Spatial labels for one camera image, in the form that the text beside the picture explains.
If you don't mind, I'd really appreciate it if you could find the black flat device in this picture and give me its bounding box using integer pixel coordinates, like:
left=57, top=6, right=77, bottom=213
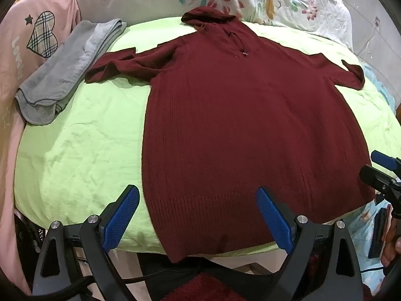
left=368, top=208, right=389, bottom=258

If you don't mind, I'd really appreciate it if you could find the maroon hooded sweater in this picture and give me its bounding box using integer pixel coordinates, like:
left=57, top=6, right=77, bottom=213
left=84, top=6, right=376, bottom=264

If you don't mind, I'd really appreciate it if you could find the person's right hand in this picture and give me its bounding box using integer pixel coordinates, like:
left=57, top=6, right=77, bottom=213
left=380, top=205, right=401, bottom=267

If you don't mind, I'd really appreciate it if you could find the maroon fuzzy cloth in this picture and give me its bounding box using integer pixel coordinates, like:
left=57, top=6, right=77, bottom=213
left=163, top=271, right=248, bottom=301

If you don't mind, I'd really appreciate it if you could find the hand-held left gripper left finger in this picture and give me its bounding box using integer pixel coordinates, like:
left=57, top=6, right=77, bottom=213
left=31, top=184, right=140, bottom=301

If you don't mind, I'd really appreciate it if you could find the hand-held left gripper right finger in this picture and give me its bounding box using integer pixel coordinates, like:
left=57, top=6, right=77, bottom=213
left=256, top=186, right=372, bottom=301

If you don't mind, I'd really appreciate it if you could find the white floral quilt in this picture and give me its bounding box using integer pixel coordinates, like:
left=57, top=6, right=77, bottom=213
left=77, top=0, right=354, bottom=52

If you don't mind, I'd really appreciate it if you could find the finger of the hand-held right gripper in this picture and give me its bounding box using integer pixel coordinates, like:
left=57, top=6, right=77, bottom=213
left=370, top=150, right=401, bottom=171
left=359, top=165, right=401, bottom=196

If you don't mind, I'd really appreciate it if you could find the grey towel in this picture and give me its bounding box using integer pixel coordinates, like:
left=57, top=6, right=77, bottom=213
left=16, top=19, right=127, bottom=125

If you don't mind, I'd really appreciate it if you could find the lime green bed sheet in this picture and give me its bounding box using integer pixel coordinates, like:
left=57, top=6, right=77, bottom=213
left=14, top=17, right=397, bottom=256

